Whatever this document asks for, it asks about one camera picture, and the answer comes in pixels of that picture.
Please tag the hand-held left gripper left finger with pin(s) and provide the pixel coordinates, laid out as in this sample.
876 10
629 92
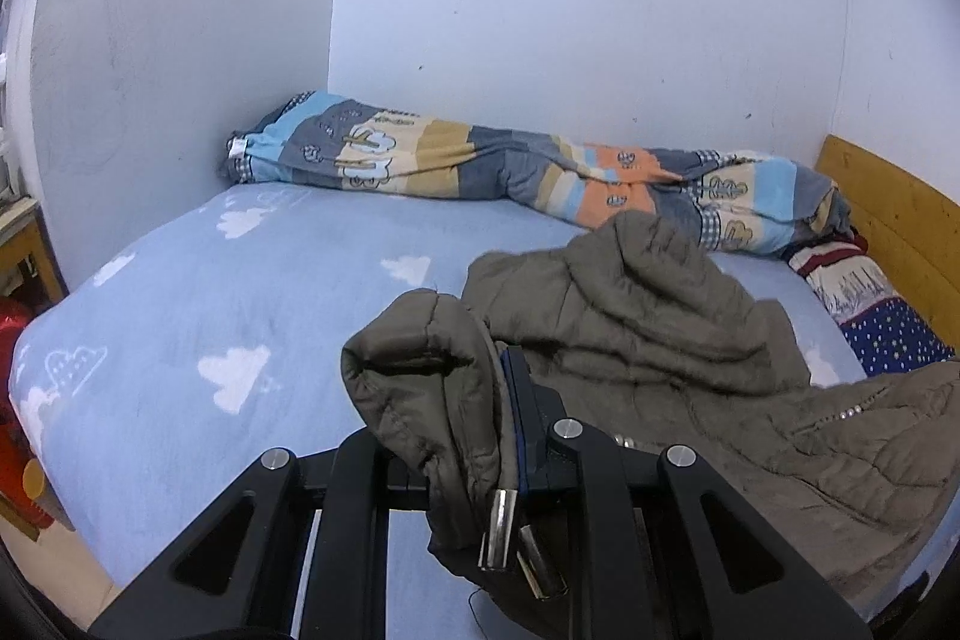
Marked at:
330 520

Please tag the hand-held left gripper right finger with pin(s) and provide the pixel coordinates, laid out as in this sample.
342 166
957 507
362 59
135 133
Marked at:
519 415

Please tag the wooden stool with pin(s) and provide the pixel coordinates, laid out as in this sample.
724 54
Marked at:
30 242

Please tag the blue cloud-print bed sheet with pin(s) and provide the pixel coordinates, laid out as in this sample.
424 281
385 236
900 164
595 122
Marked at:
225 310

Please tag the wooden headboard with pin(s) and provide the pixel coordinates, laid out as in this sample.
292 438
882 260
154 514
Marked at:
892 197

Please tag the star and skyline print pillow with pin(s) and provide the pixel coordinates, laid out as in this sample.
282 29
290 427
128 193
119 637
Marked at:
885 325

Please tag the olive hooded puffer jacket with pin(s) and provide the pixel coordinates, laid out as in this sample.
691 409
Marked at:
637 310

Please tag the red plastic bag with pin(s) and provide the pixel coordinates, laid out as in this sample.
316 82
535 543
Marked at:
13 400

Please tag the patchwork printed fleece blanket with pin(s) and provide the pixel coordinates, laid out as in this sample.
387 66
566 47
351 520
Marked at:
480 160

